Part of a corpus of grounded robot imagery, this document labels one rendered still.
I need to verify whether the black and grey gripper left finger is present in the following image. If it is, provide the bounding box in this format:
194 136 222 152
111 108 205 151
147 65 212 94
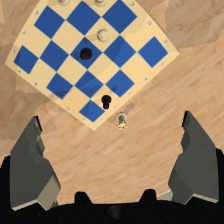
0 115 61 224

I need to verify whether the white pawn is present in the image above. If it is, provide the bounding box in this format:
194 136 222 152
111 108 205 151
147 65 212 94
58 0 70 6
94 0 107 7

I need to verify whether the blue and cream chessboard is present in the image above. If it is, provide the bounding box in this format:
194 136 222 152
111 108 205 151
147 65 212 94
5 0 179 130

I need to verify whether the black pawn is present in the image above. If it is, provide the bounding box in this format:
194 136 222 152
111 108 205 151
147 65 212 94
80 48 92 60
101 95 112 110

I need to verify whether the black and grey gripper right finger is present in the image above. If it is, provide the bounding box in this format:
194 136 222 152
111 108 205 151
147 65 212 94
168 111 224 224

